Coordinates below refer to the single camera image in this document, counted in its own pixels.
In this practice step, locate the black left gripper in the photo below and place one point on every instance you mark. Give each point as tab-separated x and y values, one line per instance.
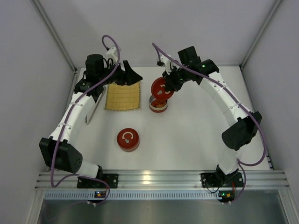
123	74

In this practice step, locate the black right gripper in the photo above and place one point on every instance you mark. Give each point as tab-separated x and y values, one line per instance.
175	79

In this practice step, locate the red lid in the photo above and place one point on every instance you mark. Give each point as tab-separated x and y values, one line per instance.
159	91
128	133

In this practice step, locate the steel bowl red base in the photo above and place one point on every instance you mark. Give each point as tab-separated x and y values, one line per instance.
156	110
128	145

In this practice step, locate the steel tongs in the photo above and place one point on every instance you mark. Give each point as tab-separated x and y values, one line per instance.
91	112

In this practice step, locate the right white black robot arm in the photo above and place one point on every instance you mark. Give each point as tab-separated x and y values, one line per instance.
243	124

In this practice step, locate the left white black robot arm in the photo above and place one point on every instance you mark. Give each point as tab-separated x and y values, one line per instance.
58	149

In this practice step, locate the bamboo serving mat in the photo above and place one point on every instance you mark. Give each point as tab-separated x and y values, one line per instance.
123	98

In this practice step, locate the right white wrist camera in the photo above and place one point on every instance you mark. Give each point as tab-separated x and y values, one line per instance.
163	61

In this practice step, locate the left aluminium corner post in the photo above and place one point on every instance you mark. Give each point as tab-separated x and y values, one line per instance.
54	34

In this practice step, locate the aluminium corner post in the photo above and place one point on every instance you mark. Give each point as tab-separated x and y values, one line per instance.
54	34
261	31

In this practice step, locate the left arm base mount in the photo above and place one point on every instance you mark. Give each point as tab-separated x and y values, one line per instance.
100	182

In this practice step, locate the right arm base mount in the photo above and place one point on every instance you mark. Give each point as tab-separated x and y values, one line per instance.
216	179

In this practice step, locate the right aluminium corner post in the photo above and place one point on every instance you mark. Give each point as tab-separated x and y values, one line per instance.
261	31

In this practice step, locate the white slotted cable duct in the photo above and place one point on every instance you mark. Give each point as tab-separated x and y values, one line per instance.
130	195

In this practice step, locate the aluminium front frame rail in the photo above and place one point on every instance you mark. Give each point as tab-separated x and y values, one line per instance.
191	180

